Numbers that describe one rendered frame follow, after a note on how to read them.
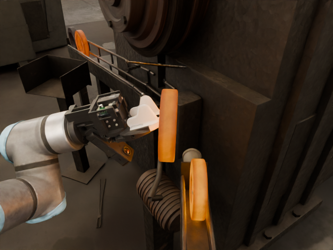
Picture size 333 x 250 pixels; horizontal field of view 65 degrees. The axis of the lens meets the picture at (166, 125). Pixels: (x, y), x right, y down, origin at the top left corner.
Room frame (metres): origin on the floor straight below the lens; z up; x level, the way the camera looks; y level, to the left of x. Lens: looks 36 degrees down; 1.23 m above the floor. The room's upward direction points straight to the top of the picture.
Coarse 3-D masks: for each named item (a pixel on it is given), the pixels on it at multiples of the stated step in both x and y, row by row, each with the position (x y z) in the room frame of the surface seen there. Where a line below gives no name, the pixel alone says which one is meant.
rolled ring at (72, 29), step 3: (69, 27) 1.87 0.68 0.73; (72, 27) 1.87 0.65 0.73; (69, 30) 1.87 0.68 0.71; (72, 30) 1.83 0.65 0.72; (75, 30) 1.84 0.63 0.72; (69, 33) 1.90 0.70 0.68; (72, 33) 1.81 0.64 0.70; (69, 36) 1.91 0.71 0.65; (72, 36) 1.92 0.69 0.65; (69, 39) 1.92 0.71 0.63; (72, 39) 1.92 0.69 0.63; (72, 42) 1.91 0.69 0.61; (75, 42) 1.79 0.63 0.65; (72, 45) 1.90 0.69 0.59; (75, 45) 1.80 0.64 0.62; (75, 48) 1.81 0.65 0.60
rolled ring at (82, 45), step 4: (76, 32) 1.72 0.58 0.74; (80, 32) 1.69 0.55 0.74; (76, 36) 1.74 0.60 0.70; (80, 36) 1.66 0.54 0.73; (84, 36) 1.67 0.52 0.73; (76, 40) 1.76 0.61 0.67; (80, 40) 1.77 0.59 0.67; (84, 40) 1.65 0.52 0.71; (76, 44) 1.77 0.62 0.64; (80, 44) 1.77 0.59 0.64; (84, 44) 1.64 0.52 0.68; (80, 48) 1.75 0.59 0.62; (84, 48) 1.63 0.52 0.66; (88, 48) 1.65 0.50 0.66; (84, 52) 1.64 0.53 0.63; (88, 52) 1.65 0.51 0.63; (88, 56) 1.66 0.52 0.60
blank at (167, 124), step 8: (168, 96) 0.44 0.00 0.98; (176, 96) 0.44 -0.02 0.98; (160, 104) 0.42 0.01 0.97; (168, 104) 0.42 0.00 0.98; (176, 104) 0.42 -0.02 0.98; (160, 112) 0.40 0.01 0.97; (168, 112) 0.40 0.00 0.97; (176, 112) 0.40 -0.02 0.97; (160, 120) 0.39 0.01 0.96; (168, 120) 0.39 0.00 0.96; (176, 120) 0.39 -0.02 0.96; (160, 128) 0.38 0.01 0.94; (168, 128) 0.38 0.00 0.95; (160, 136) 0.38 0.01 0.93; (168, 136) 0.38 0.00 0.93; (160, 144) 0.37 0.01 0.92; (168, 144) 0.37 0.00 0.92; (160, 152) 0.37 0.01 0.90; (168, 152) 0.37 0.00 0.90; (160, 160) 0.38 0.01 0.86; (168, 160) 0.38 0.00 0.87
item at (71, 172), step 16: (32, 64) 1.26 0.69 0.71; (48, 64) 1.35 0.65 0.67; (64, 64) 1.32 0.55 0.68; (80, 64) 1.28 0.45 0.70; (32, 80) 1.23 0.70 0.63; (48, 80) 1.32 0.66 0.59; (64, 80) 1.10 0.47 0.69; (80, 80) 1.20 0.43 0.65; (48, 96) 1.12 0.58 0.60; (64, 96) 1.10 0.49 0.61; (80, 160) 1.18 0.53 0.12; (96, 160) 1.29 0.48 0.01; (64, 176) 1.15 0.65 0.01; (80, 176) 1.15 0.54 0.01
